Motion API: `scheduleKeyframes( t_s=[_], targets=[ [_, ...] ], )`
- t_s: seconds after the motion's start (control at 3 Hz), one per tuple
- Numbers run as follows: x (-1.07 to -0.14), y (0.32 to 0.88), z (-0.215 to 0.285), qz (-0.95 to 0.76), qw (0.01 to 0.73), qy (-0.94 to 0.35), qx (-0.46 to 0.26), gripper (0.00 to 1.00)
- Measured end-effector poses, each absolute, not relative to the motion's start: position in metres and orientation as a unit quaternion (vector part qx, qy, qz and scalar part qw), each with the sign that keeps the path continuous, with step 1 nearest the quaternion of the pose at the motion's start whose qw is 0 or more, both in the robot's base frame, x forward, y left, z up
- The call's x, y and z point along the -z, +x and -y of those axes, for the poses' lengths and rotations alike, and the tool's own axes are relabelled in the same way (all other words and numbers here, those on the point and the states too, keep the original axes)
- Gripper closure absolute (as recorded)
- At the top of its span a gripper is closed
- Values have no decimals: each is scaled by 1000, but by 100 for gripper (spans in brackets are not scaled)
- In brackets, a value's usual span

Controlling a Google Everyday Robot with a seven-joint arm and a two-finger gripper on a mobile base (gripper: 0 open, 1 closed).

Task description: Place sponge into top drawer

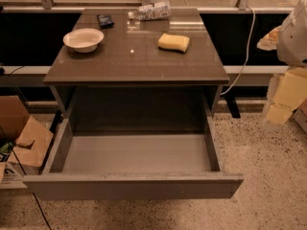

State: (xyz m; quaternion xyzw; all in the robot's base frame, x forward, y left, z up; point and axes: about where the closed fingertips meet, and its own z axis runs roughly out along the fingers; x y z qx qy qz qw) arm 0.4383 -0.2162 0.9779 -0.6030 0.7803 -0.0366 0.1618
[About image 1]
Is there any white cable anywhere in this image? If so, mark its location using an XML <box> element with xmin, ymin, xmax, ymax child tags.
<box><xmin>220</xmin><ymin>6</ymin><xmax>257</xmax><ymax>97</ymax></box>

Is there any grey open top drawer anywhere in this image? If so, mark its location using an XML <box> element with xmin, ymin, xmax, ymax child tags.
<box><xmin>23</xmin><ymin>114</ymin><xmax>243</xmax><ymax>200</ymax></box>

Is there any dark blue snack packet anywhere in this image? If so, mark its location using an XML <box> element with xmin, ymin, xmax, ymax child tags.
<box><xmin>97</xmin><ymin>15</ymin><xmax>114</xmax><ymax>29</ymax></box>

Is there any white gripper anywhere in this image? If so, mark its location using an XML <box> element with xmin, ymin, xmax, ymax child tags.
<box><xmin>257</xmin><ymin>26</ymin><xmax>307</xmax><ymax>126</ymax></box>

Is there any cardboard box at right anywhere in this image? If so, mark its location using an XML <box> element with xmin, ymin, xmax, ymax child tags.
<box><xmin>294</xmin><ymin>100</ymin><xmax>307</xmax><ymax>133</ymax></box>

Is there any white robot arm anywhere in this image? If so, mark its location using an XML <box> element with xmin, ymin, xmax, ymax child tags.
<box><xmin>257</xmin><ymin>0</ymin><xmax>307</xmax><ymax>129</ymax></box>

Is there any yellow sponge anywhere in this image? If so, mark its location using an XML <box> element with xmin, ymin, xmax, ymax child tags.
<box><xmin>158</xmin><ymin>34</ymin><xmax>190</xmax><ymax>53</ymax></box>

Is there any white bowl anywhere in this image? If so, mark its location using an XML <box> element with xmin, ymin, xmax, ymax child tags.
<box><xmin>63</xmin><ymin>28</ymin><xmax>104</xmax><ymax>54</ymax></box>

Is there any brown cardboard box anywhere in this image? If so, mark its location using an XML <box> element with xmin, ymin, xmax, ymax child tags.
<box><xmin>0</xmin><ymin>96</ymin><xmax>53</xmax><ymax>189</ymax></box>

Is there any black floor cable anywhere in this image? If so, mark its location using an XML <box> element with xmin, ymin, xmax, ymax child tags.
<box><xmin>0</xmin><ymin>125</ymin><xmax>53</xmax><ymax>230</ymax></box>

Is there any crumpled plastic water bottle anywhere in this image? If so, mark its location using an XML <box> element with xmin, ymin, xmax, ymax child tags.
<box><xmin>128</xmin><ymin>2</ymin><xmax>171</xmax><ymax>21</ymax></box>

